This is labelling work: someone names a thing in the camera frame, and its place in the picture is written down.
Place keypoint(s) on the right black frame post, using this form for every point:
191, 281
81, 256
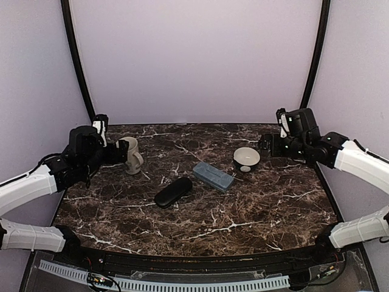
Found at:
317, 53

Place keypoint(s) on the left black frame post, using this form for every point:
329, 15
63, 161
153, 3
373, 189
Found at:
76, 59

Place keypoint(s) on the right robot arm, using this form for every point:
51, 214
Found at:
300, 139

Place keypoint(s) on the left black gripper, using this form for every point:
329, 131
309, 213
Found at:
122, 157

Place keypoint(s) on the cream paper cup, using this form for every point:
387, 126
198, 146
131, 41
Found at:
134, 158

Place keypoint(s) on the cream bowl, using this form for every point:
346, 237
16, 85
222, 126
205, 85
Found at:
246, 159

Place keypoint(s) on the grey glasses case green lining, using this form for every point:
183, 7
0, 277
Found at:
213, 176

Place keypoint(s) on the black glasses case cream lining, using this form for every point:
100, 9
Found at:
173, 192

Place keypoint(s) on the black front rail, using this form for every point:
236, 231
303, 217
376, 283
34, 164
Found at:
113, 259

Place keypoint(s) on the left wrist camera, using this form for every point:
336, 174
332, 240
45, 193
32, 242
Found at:
100, 122

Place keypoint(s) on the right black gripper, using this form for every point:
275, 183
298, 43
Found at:
276, 151

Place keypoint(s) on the white slotted cable duct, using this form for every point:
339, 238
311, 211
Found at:
151, 282

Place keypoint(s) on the black frame post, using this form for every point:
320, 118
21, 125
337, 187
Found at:
76, 59
317, 53

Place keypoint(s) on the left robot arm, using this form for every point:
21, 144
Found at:
85, 153

